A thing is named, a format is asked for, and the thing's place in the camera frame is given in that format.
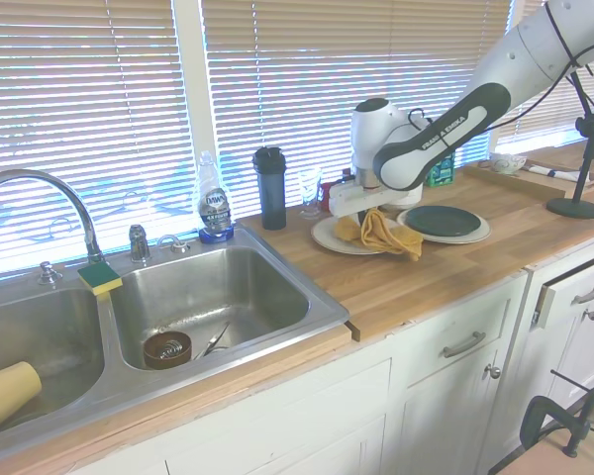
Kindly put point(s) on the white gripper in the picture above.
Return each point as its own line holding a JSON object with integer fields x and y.
{"x": 356, "y": 200}

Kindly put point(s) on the yellow terry cloth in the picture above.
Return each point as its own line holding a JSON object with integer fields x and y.
{"x": 381, "y": 237}

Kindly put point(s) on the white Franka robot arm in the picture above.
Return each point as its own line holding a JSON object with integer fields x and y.
{"x": 515, "y": 49}

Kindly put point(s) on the white plate with tan rim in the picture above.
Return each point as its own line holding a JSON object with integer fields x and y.
{"x": 326, "y": 235}

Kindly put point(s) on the dark green plate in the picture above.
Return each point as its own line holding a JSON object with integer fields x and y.
{"x": 440, "y": 220}

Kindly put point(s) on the large cream plate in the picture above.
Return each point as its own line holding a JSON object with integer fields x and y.
{"x": 450, "y": 239}

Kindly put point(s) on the red mug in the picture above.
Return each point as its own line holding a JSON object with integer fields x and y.
{"x": 326, "y": 190}

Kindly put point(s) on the clear glass pitcher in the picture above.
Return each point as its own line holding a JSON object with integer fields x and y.
{"x": 309, "y": 198}

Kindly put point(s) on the black shaker bottle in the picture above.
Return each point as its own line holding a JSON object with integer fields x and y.
{"x": 272, "y": 198}

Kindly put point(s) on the green cardboard box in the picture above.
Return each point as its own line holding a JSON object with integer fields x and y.
{"x": 443, "y": 170}

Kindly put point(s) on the clear blue dish soap bottle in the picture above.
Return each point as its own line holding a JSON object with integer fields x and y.
{"x": 215, "y": 208}

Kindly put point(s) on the wide white window blind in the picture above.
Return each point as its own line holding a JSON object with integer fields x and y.
{"x": 326, "y": 74}

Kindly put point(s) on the white patterned bowl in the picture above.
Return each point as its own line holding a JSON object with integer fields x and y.
{"x": 507, "y": 163}

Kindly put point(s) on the wooden tray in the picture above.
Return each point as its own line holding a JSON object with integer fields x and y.
{"x": 515, "y": 180}

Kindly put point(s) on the stainless steel double sink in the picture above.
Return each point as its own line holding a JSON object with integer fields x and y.
{"x": 203, "y": 297}

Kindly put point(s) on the chrome loop sink fitting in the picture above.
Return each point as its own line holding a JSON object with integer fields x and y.
{"x": 170, "y": 245}

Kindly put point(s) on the white blue rolled item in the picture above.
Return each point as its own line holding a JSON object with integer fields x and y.
{"x": 549, "y": 172}

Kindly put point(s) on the narrow white window blind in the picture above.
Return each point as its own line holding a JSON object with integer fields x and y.
{"x": 549, "y": 119}

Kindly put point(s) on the black round base stand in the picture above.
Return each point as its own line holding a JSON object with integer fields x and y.
{"x": 574, "y": 208}

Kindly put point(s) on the white open drawer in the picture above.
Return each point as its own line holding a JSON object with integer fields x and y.
{"x": 579, "y": 287}

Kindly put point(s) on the metal whisk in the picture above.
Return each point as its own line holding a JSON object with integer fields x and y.
{"x": 170, "y": 349}

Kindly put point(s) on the brown bowl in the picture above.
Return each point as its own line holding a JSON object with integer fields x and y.
{"x": 151, "y": 356}

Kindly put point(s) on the dark green C-clamp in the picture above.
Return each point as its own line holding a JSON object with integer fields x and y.
{"x": 532, "y": 415}

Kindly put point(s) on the yellow green sponge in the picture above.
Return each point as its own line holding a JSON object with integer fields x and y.
{"x": 99, "y": 279}

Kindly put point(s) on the chrome gooseneck faucet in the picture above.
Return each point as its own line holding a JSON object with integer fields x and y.
{"x": 79, "y": 203}

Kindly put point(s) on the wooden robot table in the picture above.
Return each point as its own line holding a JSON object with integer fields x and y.
{"x": 549, "y": 460}

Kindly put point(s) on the chrome sink sprayer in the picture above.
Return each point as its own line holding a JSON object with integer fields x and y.
{"x": 48, "y": 274}

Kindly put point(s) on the yellow cup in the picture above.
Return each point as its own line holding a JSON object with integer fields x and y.
{"x": 10, "y": 391}

